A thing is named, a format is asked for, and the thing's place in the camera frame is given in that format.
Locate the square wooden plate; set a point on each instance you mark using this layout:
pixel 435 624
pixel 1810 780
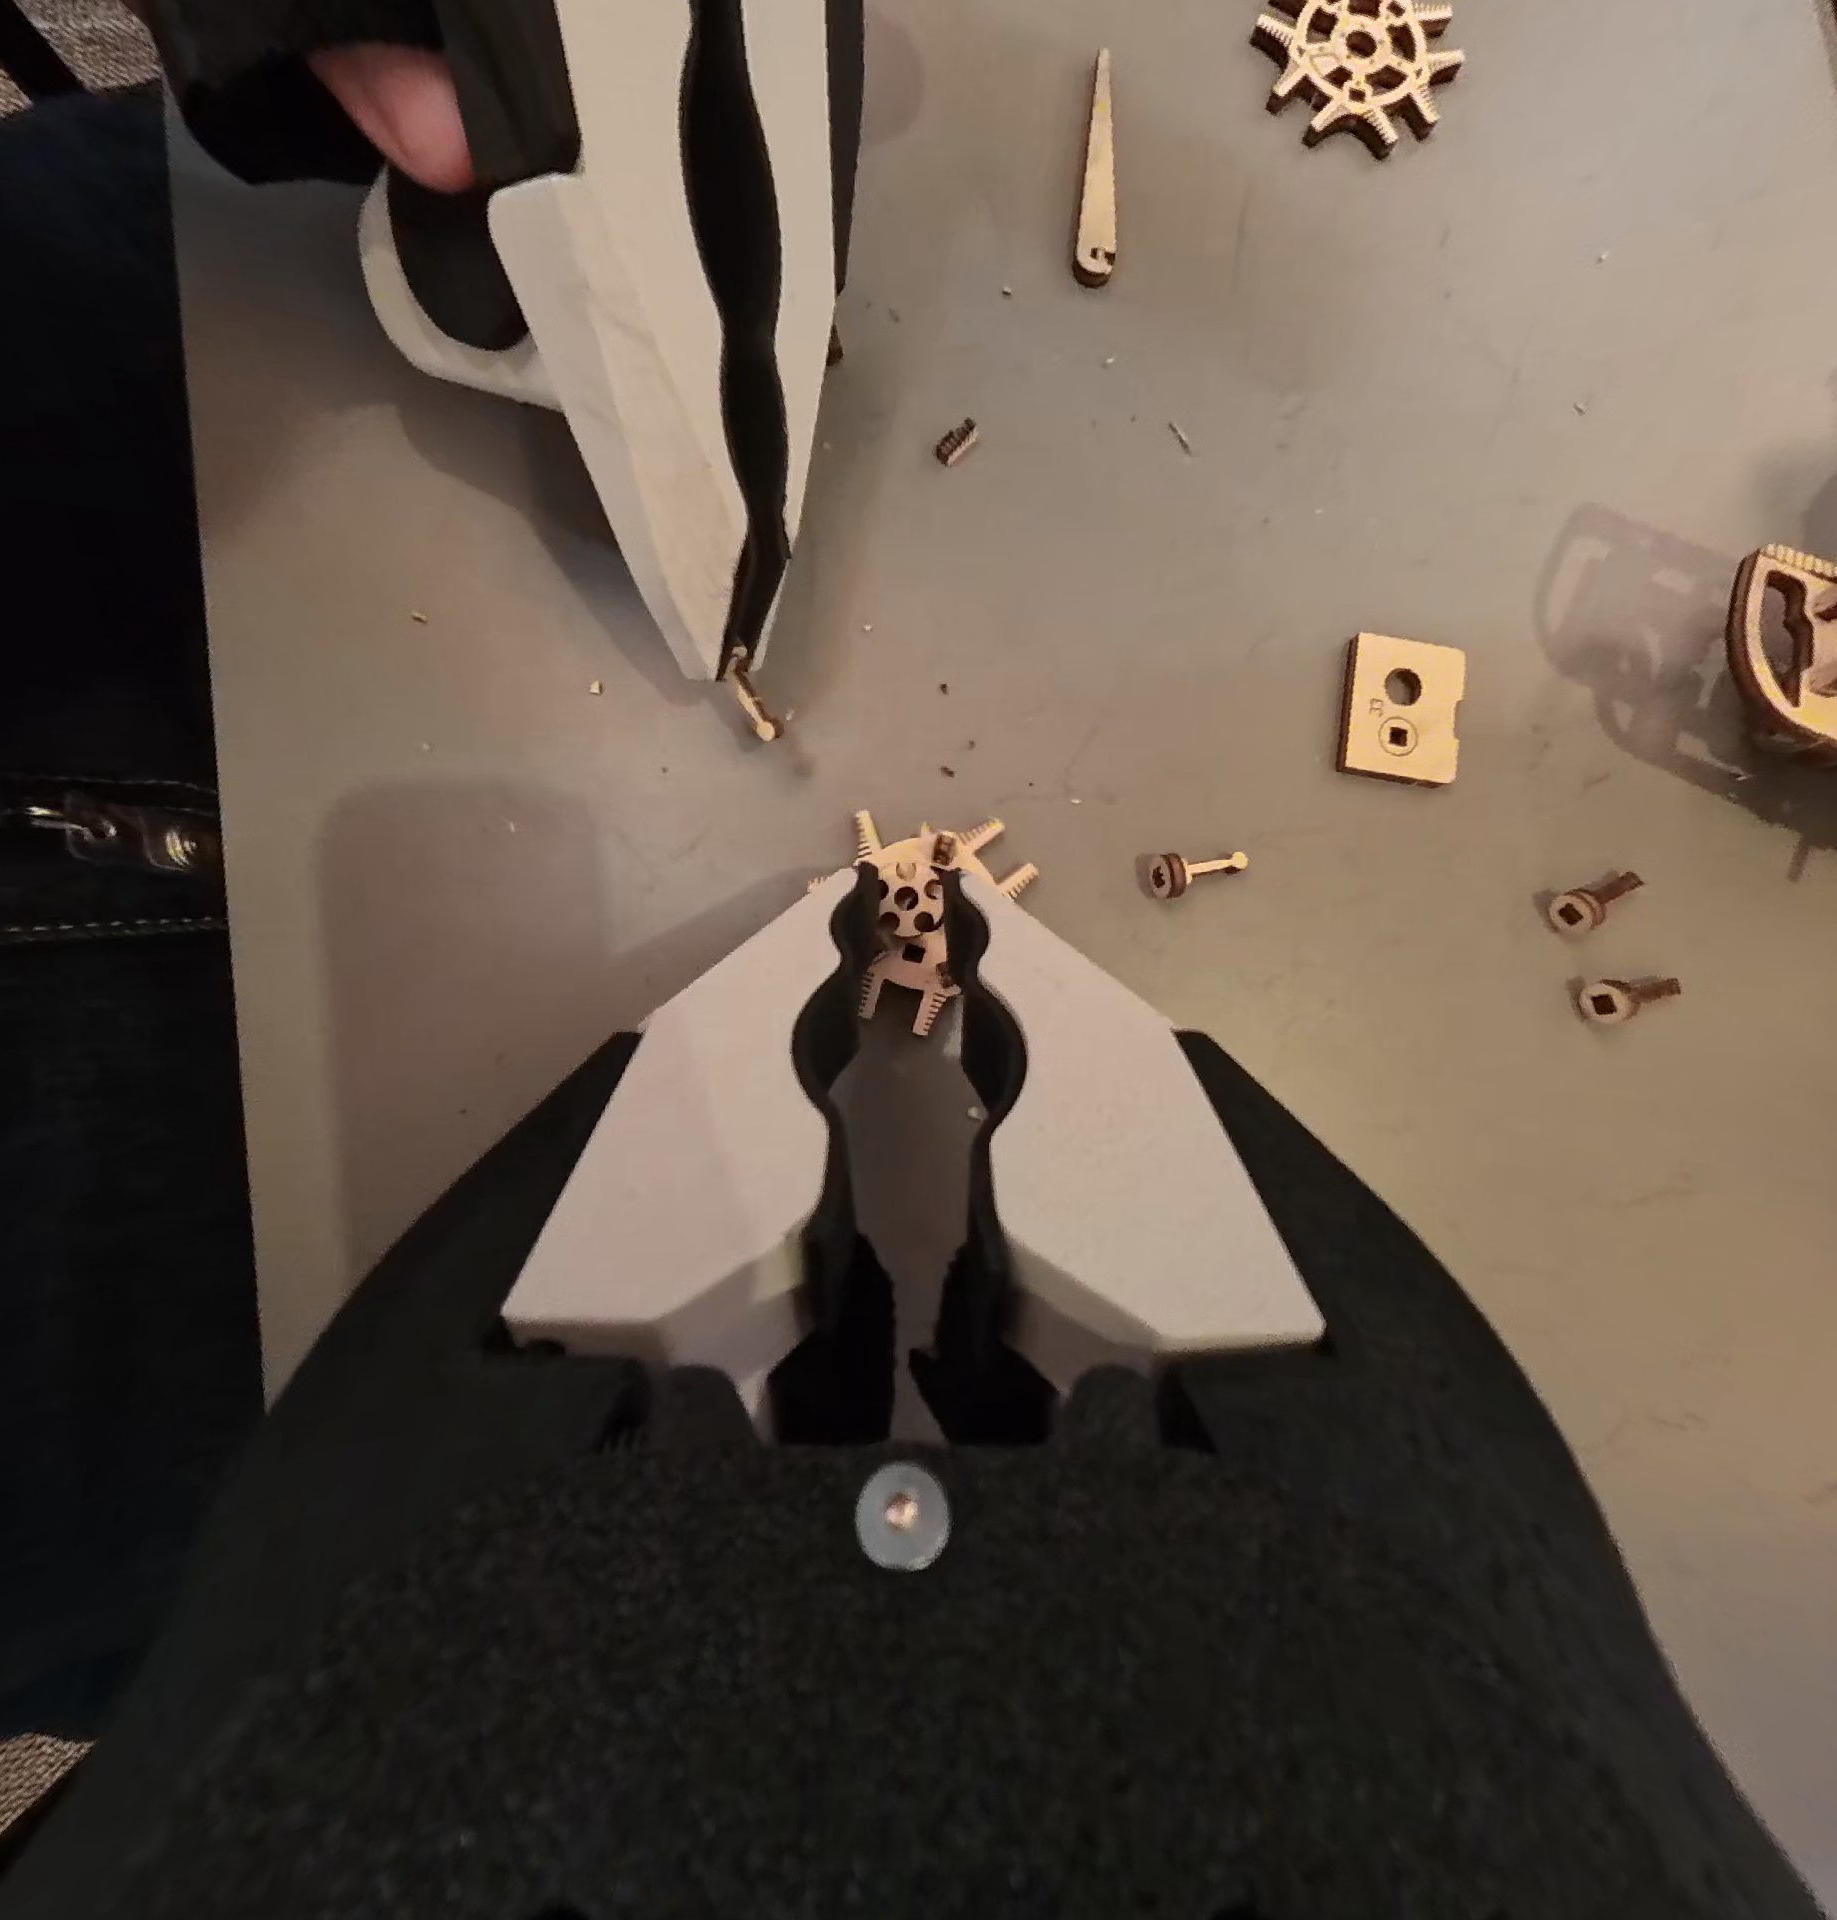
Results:
pixel 1435 704

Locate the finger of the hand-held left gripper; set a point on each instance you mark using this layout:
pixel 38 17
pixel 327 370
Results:
pixel 818 179
pixel 620 331

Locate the wooden spiked gear disc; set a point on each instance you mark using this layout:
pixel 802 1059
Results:
pixel 912 898

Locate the person's left hand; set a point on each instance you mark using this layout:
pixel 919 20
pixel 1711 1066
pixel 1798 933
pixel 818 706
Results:
pixel 400 119

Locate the dark blue jeans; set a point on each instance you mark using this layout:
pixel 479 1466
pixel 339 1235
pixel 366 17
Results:
pixel 78 598

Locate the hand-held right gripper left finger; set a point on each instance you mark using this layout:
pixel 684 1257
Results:
pixel 678 1186

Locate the wooden square-hole peg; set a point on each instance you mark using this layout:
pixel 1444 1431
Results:
pixel 1646 989
pixel 1609 893

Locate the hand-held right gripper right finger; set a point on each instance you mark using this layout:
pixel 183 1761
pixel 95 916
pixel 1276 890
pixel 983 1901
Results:
pixel 1158 1186

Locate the grey desk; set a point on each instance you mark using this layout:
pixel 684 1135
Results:
pixel 1609 1199

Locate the pointed wooden stick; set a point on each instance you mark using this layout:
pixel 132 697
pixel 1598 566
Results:
pixel 1098 179

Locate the round-headed wooden pin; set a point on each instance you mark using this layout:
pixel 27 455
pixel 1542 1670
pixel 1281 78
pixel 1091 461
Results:
pixel 1162 874

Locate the small wooden pin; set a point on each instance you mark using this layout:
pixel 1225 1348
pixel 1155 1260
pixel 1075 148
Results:
pixel 759 712

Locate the wooden model vehicle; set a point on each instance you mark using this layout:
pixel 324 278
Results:
pixel 1759 675

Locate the openwork wooden gear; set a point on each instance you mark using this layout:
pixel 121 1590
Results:
pixel 1365 42

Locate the small ribbed wooden piece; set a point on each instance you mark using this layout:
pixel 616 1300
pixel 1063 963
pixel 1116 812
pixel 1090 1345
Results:
pixel 955 442

